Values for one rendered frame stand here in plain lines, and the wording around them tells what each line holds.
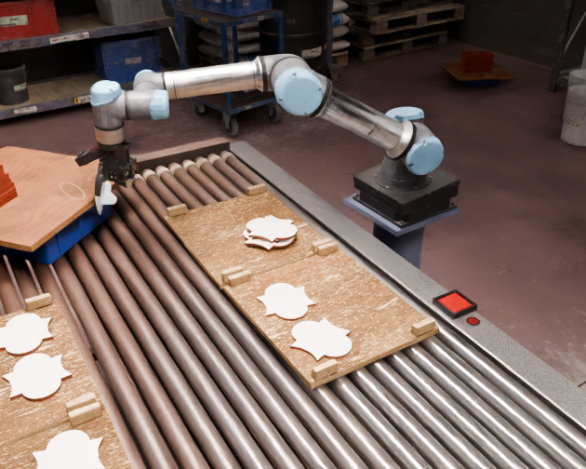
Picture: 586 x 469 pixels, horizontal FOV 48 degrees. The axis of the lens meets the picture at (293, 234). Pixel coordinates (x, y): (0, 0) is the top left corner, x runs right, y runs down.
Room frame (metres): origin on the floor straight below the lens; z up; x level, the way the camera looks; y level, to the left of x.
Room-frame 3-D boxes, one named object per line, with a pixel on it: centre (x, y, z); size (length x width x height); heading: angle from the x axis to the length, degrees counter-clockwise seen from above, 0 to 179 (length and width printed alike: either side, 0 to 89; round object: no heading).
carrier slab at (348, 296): (1.26, -0.08, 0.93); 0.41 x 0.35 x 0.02; 31
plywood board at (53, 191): (1.70, 0.80, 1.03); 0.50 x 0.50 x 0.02; 70
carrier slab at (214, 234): (1.62, 0.13, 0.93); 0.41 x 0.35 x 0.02; 29
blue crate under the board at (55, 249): (1.66, 0.74, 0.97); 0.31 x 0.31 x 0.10; 70
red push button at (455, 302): (1.28, -0.39, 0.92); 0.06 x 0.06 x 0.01; 30
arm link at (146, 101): (1.64, 0.38, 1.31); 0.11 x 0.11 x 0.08; 10
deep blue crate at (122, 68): (5.71, 1.44, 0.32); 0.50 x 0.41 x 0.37; 119
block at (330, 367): (1.02, -0.06, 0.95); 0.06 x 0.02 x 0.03; 121
